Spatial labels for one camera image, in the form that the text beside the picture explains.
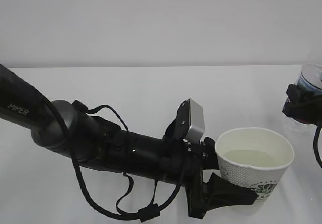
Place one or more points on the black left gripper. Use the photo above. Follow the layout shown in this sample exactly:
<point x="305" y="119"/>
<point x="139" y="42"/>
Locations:
<point x="183" y="163"/>

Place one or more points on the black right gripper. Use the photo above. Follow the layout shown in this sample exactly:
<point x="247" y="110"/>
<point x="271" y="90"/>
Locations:
<point x="302" y="105"/>

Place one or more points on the white paper cup green print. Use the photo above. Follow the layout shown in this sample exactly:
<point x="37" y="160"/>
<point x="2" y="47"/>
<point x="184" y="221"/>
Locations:
<point x="254" y="158"/>

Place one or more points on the clear water bottle red label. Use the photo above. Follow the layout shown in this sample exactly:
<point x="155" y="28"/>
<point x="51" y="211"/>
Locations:
<point x="309" y="77"/>

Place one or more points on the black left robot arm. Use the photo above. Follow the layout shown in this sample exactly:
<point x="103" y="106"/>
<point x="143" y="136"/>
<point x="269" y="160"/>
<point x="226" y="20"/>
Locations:
<point x="77" y="132"/>

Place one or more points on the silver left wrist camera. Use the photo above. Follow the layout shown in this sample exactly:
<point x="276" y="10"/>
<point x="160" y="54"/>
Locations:
<point x="188" y="123"/>

